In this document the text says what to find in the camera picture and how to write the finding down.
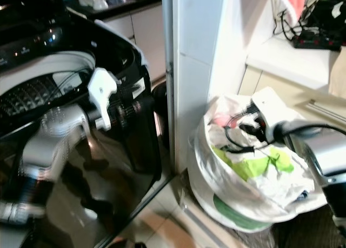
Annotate black power strip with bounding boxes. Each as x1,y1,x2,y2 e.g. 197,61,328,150
292,28,346,52

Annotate black power cables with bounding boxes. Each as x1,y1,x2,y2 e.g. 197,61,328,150
273,0,346,41

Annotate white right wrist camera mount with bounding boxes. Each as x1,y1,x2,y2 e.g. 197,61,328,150
250,86,291,144

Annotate steel washer drum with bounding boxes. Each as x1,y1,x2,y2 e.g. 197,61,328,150
0,51,97,118

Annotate red and white hanging cloth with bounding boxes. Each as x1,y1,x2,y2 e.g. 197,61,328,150
272,0,310,25

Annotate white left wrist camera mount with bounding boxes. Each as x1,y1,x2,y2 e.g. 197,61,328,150
88,68,119,132

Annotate white kitchen cabinet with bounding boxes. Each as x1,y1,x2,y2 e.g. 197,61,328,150
100,2,167,84

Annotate white laundry basket green print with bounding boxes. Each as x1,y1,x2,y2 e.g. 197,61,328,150
186,93,328,232

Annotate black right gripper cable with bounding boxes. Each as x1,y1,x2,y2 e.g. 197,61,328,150
216,112,256,153

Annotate black top-load washing machine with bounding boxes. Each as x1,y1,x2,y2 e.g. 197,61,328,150
0,2,165,248

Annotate cream drawer cabinet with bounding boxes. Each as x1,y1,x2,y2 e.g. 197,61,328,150
238,64,346,131

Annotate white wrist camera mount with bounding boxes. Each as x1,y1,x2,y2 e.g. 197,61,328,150
88,68,119,132
250,86,291,144

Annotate white and green garment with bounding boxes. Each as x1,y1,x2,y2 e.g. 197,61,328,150
212,143,317,203

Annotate pink garment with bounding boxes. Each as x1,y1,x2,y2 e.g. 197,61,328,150
212,113,237,130

